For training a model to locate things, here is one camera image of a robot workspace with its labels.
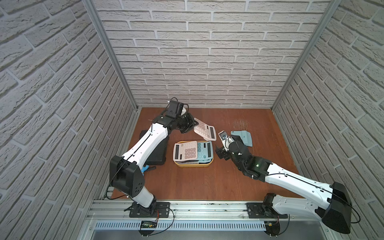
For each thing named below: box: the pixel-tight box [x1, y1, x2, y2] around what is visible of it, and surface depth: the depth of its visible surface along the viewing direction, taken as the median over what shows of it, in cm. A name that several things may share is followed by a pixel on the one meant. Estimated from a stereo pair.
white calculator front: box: [173, 141, 198, 162], surface depth 87 cm
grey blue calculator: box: [197, 141, 214, 164], surface depth 87 cm
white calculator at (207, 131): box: [193, 117, 217, 141], surface depth 81 cm
